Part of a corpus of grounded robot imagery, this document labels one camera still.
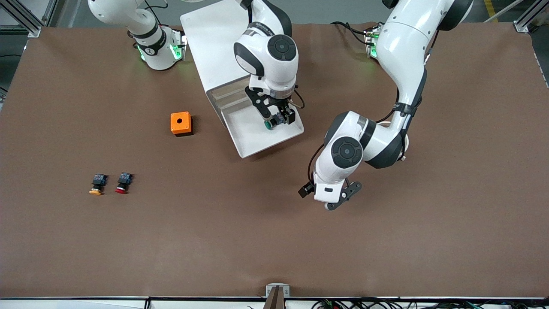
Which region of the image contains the grey metal bracket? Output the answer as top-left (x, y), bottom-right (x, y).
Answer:
top-left (265, 283), bottom-right (291, 309)

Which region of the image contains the green push button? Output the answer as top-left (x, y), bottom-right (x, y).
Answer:
top-left (264, 112), bottom-right (287, 130)

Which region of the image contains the brown table cover sheet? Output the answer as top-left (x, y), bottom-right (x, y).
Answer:
top-left (0, 21), bottom-right (549, 300)

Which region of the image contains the aluminium frame profile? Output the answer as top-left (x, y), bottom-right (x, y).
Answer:
top-left (513, 0), bottom-right (549, 34)
top-left (6, 0), bottom-right (56, 38)

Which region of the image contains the yellow push button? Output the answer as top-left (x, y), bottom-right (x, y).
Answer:
top-left (89, 173), bottom-right (107, 196)

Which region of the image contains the red push button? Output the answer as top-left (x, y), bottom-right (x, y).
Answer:
top-left (115, 173), bottom-right (133, 194)

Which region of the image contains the white table edge rail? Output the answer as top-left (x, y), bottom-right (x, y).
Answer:
top-left (0, 297), bottom-right (549, 309)

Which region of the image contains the black cable bundle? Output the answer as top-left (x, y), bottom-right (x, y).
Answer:
top-left (311, 298), bottom-right (534, 309)

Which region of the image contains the black base cable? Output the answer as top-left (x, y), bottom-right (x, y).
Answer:
top-left (330, 21), bottom-right (370, 45)

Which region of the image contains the white drawer cabinet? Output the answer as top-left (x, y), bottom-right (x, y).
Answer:
top-left (180, 0), bottom-right (262, 129)

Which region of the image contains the orange button enclosure box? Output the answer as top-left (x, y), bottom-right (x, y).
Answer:
top-left (170, 112), bottom-right (193, 137)

